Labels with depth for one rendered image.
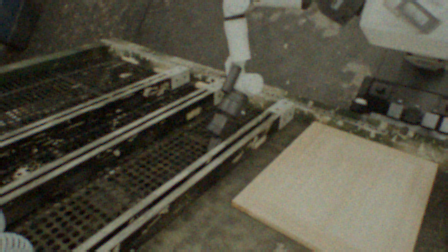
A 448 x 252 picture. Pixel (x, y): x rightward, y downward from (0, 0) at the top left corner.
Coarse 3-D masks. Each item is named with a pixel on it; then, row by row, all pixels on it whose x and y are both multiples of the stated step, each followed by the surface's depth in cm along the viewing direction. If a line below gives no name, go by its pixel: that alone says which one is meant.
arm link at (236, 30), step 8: (224, 8) 102; (248, 8) 99; (232, 16) 101; (240, 16) 102; (224, 24) 104; (232, 24) 102; (240, 24) 102; (232, 32) 103; (240, 32) 103; (232, 40) 104; (240, 40) 103; (232, 48) 105; (240, 48) 104; (248, 48) 106
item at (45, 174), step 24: (192, 96) 134; (216, 96) 141; (144, 120) 116; (168, 120) 121; (96, 144) 103; (120, 144) 106; (144, 144) 115; (48, 168) 92; (72, 168) 94; (96, 168) 101; (0, 192) 84; (24, 192) 84; (48, 192) 90
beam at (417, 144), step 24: (120, 48) 188; (144, 48) 190; (192, 72) 161; (216, 72) 162; (264, 96) 141; (288, 96) 142; (312, 120) 131; (336, 120) 125; (384, 144) 117; (408, 144) 113; (432, 144) 113
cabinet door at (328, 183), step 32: (320, 128) 126; (288, 160) 108; (320, 160) 109; (352, 160) 110; (384, 160) 110; (416, 160) 110; (256, 192) 94; (288, 192) 95; (320, 192) 96; (352, 192) 96; (384, 192) 97; (416, 192) 97; (288, 224) 85; (320, 224) 85; (352, 224) 86; (384, 224) 86; (416, 224) 86
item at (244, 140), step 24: (264, 120) 122; (288, 120) 132; (240, 144) 106; (192, 168) 94; (216, 168) 97; (168, 192) 87; (192, 192) 90; (120, 216) 78; (144, 216) 78; (168, 216) 84; (0, 240) 55; (24, 240) 57; (96, 240) 72; (120, 240) 72; (144, 240) 79
